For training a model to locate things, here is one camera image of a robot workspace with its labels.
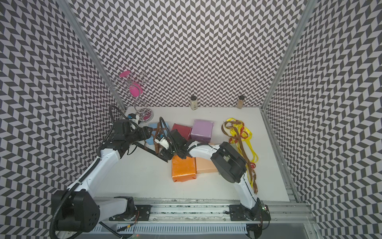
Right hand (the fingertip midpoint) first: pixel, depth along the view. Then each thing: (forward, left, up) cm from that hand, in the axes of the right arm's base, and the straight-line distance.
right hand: (162, 153), depth 87 cm
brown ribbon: (+16, +5, +2) cm, 17 cm away
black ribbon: (+5, +9, -8) cm, 13 cm away
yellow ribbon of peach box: (+16, -51, -6) cm, 54 cm away
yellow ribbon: (+12, -57, -7) cm, 58 cm away
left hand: (+8, +7, +12) cm, 16 cm away
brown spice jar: (+42, -54, -1) cm, 69 cm away
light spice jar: (+41, -18, +2) cm, 45 cm away
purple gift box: (+16, -24, +1) cm, 29 cm away
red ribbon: (+17, -54, -7) cm, 57 cm away
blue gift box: (+9, +9, -1) cm, 13 cm away
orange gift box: (-10, -13, -1) cm, 17 cm away
